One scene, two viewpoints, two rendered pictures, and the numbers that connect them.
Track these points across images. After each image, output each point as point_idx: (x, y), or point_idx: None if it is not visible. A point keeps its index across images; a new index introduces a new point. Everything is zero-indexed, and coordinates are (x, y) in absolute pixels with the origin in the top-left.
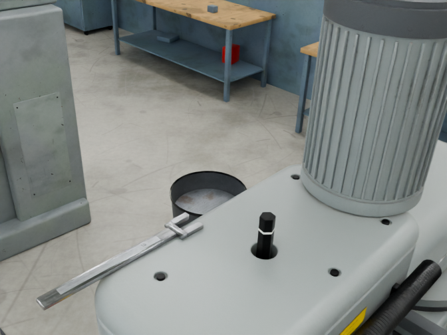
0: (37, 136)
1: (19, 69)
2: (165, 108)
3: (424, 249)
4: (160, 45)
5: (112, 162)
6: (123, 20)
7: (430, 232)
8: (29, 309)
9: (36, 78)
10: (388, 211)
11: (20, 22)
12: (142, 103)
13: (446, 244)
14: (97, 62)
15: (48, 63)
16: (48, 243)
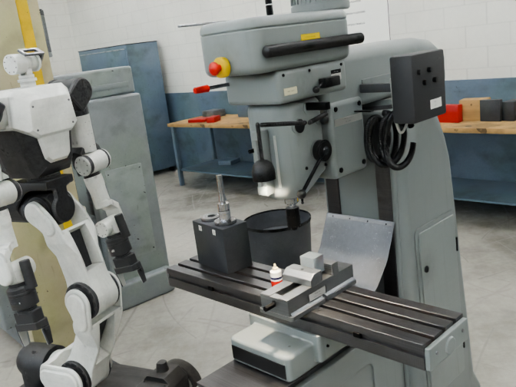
0: (124, 202)
1: (109, 142)
2: (233, 212)
3: (367, 51)
4: (223, 167)
5: (188, 252)
6: (183, 159)
7: (372, 47)
8: (129, 345)
9: (122, 150)
10: (328, 6)
11: (109, 104)
12: (210, 212)
13: (389, 63)
14: (163, 193)
15: (131, 137)
16: (138, 306)
